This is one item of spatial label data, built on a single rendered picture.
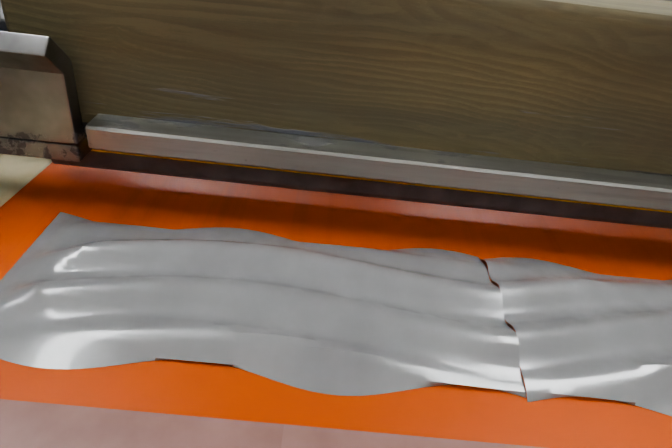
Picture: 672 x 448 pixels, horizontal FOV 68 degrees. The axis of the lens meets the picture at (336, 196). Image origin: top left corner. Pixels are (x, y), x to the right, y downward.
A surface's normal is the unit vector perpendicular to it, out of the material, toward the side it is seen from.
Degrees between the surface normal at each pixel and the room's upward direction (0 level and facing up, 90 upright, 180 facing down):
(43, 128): 90
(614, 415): 0
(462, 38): 90
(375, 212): 0
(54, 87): 90
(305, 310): 33
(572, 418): 0
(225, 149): 90
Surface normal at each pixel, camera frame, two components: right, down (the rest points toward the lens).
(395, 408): 0.11, -0.84
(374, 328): -0.01, -0.41
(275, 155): -0.02, 0.54
